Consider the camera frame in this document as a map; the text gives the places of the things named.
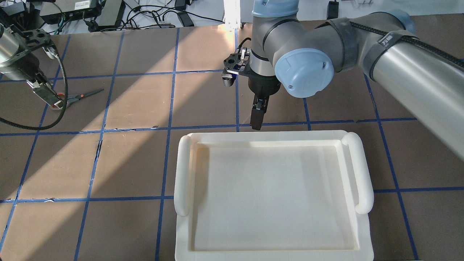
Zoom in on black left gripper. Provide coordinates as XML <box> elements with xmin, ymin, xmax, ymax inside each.
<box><xmin>26</xmin><ymin>71</ymin><xmax>65</xmax><ymax>109</ymax></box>

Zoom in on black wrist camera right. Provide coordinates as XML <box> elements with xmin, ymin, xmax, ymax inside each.
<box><xmin>221</xmin><ymin>47</ymin><xmax>250</xmax><ymax>87</ymax></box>

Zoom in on grey orange scissors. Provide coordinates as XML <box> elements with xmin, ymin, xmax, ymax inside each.
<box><xmin>49</xmin><ymin>88</ymin><xmax>104</xmax><ymax>111</ymax></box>

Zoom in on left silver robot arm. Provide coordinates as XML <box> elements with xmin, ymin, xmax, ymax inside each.
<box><xmin>0</xmin><ymin>25</ymin><xmax>66</xmax><ymax>110</ymax></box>

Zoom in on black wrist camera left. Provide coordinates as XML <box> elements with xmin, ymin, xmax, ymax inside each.
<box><xmin>18</xmin><ymin>29</ymin><xmax>59</xmax><ymax>59</ymax></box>

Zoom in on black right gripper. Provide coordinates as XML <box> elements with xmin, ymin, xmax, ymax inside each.
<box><xmin>248</xmin><ymin>75</ymin><xmax>281</xmax><ymax>131</ymax></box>

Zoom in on white plastic tray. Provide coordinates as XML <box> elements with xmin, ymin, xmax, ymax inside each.
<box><xmin>174</xmin><ymin>130</ymin><xmax>374</xmax><ymax>261</ymax></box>

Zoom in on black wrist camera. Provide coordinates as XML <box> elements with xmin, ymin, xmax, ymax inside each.
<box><xmin>221</xmin><ymin>47</ymin><xmax>250</xmax><ymax>87</ymax></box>
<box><xmin>18</xmin><ymin>29</ymin><xmax>59</xmax><ymax>59</ymax></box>

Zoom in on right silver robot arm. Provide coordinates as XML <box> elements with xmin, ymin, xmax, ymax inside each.
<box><xmin>250</xmin><ymin>0</ymin><xmax>464</xmax><ymax>158</ymax></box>

